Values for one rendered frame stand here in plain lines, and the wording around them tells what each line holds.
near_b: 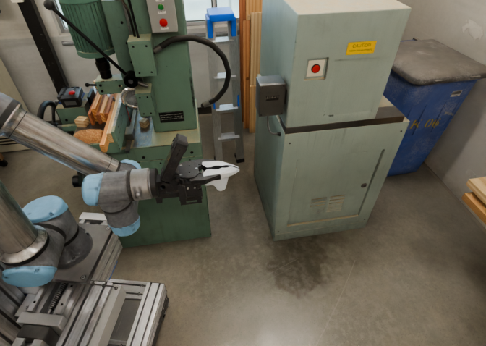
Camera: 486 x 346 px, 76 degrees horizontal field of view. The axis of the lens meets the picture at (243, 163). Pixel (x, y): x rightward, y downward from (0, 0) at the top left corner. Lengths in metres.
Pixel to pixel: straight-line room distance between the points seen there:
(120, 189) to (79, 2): 0.90
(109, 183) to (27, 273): 0.35
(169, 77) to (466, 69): 1.69
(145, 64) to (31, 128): 0.66
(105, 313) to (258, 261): 1.10
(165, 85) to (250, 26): 1.25
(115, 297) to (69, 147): 0.56
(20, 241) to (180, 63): 0.93
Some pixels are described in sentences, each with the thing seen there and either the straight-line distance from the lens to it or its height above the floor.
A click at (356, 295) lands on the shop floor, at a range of 2.05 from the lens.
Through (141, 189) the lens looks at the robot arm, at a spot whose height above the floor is 1.23.
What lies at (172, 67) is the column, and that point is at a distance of 1.49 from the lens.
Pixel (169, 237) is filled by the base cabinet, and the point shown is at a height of 0.05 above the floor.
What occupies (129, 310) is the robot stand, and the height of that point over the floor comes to 0.21.
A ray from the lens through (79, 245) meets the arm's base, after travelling 1.19.
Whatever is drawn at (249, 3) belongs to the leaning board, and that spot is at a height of 1.07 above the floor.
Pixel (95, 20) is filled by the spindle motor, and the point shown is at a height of 1.35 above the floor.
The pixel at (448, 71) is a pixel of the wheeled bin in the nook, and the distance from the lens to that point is 2.22.
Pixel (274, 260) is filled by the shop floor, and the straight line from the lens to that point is 2.05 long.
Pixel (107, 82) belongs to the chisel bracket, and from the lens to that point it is 1.65.
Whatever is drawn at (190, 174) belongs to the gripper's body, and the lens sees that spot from 0.74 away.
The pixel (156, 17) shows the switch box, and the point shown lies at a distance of 1.36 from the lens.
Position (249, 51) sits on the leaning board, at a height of 0.74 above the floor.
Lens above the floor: 1.75
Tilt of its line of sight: 42 degrees down
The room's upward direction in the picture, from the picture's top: straight up
